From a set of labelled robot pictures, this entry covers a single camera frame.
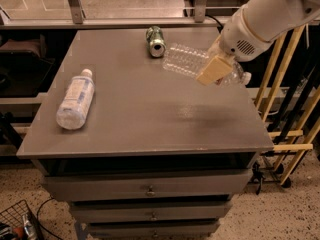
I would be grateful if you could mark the black wire basket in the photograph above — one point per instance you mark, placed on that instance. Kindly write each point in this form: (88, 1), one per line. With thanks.
(20, 216)

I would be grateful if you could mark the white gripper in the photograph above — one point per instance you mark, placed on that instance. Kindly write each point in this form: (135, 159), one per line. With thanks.
(237, 39)

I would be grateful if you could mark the clear plastic water bottle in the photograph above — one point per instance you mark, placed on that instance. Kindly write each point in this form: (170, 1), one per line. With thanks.
(189, 61)

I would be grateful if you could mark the white labelled plastic bottle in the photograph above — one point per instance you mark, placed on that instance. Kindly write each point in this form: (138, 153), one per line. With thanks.
(72, 112)

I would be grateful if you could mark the bottom drawer with knob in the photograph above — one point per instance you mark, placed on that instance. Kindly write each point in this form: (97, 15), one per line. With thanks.
(153, 229)

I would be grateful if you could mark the top drawer with knob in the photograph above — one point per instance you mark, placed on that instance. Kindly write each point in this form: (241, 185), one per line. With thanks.
(150, 185)

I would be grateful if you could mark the middle drawer with knob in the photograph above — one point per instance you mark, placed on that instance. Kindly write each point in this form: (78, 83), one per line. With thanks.
(151, 212)

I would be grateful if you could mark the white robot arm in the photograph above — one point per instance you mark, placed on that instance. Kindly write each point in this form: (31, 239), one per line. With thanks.
(268, 19)

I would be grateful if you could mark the green soda can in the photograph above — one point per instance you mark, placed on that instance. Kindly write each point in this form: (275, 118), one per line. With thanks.
(155, 41)

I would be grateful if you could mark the yellow wooden frame stand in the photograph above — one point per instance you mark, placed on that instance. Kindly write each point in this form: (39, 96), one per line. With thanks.
(284, 146)

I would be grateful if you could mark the drawer with knob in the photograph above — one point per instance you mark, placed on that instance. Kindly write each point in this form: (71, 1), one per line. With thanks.
(151, 212)
(153, 229)
(150, 185)

